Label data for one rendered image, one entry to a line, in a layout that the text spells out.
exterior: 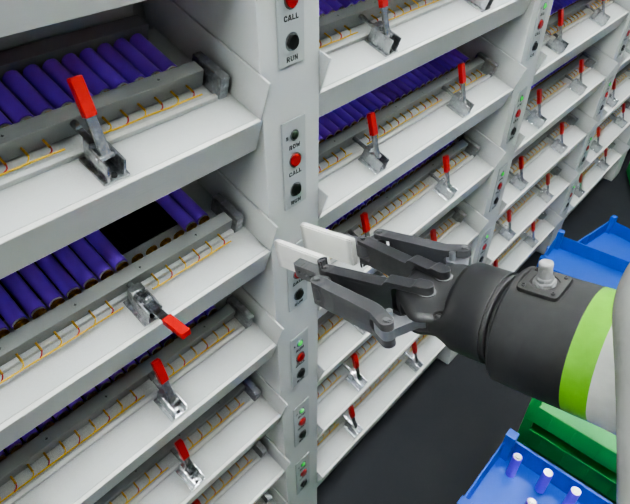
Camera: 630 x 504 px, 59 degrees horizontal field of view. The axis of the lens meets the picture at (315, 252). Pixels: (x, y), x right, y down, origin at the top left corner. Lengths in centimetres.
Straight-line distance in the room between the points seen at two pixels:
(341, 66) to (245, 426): 61
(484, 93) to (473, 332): 82
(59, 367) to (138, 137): 25
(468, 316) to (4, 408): 45
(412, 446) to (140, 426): 95
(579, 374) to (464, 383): 137
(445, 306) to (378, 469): 115
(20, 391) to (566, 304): 51
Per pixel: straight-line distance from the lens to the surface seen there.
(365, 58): 79
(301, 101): 67
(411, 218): 111
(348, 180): 86
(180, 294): 68
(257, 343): 86
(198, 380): 83
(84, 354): 65
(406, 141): 98
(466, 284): 43
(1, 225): 53
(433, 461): 159
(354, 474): 154
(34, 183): 55
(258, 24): 60
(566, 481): 122
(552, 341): 40
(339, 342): 111
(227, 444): 99
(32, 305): 66
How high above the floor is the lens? 135
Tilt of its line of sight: 40 degrees down
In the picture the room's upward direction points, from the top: straight up
